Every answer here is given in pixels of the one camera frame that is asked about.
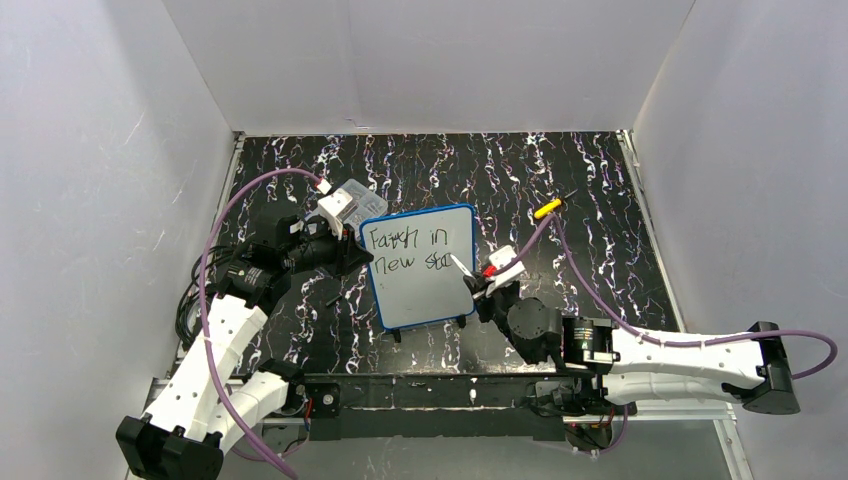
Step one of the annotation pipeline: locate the white marker pen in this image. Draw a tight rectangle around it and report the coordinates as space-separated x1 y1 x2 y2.
450 254 473 278

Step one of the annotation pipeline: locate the blue framed whiteboard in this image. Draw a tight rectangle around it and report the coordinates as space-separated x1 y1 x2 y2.
360 203 477 330

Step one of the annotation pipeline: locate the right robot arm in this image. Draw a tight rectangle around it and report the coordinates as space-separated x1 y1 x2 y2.
463 273 800 415

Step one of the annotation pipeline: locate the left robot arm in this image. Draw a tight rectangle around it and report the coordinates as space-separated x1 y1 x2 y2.
116 197 373 479

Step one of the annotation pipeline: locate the clear plastic screw box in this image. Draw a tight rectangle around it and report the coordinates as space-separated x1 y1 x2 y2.
339 179 388 225

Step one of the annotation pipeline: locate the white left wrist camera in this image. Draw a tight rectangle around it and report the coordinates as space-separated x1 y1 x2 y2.
315 188 353 240

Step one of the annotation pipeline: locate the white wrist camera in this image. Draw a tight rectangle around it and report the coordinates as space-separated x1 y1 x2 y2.
315 188 353 240
471 245 525 300

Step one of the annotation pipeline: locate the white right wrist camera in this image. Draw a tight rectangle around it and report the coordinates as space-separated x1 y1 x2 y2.
471 245 525 300

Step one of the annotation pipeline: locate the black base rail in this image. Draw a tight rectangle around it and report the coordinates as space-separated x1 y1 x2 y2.
267 373 637 441

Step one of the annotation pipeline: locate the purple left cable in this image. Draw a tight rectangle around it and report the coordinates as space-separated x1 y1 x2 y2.
194 168 333 480

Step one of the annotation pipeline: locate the purple cable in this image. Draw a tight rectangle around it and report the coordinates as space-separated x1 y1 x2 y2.
194 168 333 480
496 211 839 382

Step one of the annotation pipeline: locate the yellow handled tool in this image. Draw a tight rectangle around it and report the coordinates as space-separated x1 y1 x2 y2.
533 190 577 221

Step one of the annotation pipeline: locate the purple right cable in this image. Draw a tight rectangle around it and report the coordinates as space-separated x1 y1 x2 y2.
496 211 839 382

